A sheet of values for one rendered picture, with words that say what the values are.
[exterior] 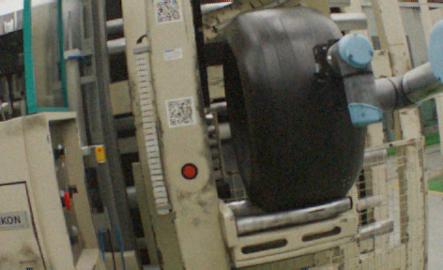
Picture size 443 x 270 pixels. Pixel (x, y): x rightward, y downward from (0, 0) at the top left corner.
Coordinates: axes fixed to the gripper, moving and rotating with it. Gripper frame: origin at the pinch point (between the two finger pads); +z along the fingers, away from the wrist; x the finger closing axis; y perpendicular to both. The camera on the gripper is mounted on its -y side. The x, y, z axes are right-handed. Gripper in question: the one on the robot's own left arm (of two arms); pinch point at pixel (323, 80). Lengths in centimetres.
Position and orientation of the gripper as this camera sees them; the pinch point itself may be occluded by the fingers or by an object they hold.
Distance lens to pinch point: 165.2
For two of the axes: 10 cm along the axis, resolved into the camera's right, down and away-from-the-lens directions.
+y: -1.5, -9.9, 0.5
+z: -1.0, 0.6, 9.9
